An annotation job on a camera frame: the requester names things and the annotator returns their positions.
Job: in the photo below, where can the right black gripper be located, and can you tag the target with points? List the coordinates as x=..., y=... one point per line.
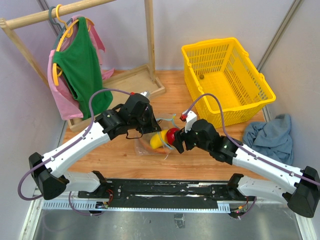
x=178, y=142

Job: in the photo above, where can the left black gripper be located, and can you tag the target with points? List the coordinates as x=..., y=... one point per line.
x=153, y=125

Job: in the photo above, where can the red toy fruit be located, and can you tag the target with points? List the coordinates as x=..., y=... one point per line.
x=170, y=135

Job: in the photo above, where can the clear zip top bag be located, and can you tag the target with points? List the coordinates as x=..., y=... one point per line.
x=165, y=121

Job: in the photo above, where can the yellow toy banana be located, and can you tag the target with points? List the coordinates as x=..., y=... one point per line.
x=159, y=140

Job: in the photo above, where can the toy steak slice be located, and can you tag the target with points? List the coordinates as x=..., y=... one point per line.
x=145, y=144

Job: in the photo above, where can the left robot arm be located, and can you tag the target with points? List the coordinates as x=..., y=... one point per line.
x=50, y=171

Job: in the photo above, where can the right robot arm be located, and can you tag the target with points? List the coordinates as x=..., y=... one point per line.
x=298, y=188

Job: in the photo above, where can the green tank top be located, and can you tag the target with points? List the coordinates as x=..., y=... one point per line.
x=81, y=70

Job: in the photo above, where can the wooden clothes rack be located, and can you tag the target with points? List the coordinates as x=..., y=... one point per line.
x=137, y=80

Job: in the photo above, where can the pink shirt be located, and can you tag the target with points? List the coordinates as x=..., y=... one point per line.
x=58, y=84

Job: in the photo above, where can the yellow plastic basket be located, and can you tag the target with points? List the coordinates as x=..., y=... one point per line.
x=232, y=90

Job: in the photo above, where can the blue cloth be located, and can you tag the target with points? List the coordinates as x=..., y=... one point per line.
x=271, y=138

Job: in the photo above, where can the dark green hanger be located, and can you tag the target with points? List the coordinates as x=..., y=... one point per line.
x=57, y=27

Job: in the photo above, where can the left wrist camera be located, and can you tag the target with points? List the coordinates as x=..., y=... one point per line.
x=144, y=93

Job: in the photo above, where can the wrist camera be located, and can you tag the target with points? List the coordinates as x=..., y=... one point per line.
x=189, y=117
x=144, y=93

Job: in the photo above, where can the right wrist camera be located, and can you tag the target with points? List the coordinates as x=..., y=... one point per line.
x=189, y=117

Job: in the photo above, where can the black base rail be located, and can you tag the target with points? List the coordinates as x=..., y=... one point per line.
x=146, y=194

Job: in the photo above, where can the aluminium frame post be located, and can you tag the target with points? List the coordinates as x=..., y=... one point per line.
x=293, y=9

